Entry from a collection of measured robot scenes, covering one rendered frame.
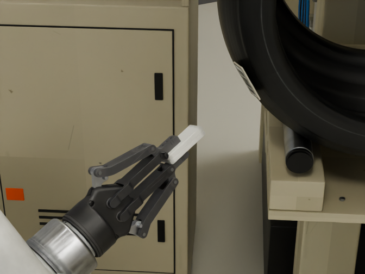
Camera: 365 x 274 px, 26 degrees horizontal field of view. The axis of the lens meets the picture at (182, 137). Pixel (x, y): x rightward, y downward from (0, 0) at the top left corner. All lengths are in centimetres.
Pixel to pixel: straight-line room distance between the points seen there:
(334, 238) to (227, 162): 120
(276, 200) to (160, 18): 73
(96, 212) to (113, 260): 123
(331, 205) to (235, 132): 185
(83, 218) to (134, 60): 94
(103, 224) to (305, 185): 38
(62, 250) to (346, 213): 51
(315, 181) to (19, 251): 59
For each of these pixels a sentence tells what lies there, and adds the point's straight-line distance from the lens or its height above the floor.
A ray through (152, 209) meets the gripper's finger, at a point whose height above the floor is 92.
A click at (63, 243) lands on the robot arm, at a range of 104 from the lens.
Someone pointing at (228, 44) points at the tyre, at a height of 109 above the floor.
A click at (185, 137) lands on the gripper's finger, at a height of 100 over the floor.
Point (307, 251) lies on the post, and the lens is 184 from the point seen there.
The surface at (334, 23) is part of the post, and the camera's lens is 157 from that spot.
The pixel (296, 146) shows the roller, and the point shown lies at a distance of 127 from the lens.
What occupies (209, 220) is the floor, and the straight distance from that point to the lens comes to 266.
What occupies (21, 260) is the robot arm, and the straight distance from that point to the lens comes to 86.
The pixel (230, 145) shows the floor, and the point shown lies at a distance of 308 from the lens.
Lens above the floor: 156
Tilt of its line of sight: 30 degrees down
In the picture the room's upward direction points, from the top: straight up
